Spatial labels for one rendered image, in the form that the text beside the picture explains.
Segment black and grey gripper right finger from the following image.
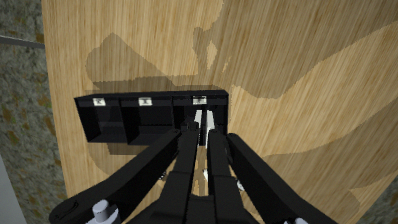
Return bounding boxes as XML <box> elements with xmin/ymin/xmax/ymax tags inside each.
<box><xmin>206</xmin><ymin>110</ymin><xmax>338</xmax><ymax>224</ymax></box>

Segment white domino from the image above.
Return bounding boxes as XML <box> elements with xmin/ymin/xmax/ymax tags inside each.
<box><xmin>203</xmin><ymin>169</ymin><xmax>208</xmax><ymax>182</ymax></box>

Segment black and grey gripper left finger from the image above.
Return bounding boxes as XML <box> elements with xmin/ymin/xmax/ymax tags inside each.
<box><xmin>49</xmin><ymin>109</ymin><xmax>202</xmax><ymax>224</ymax></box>

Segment black rack of bins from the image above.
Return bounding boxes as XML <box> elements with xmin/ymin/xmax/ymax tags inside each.
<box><xmin>74</xmin><ymin>90</ymin><xmax>229</xmax><ymax>146</ymax></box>

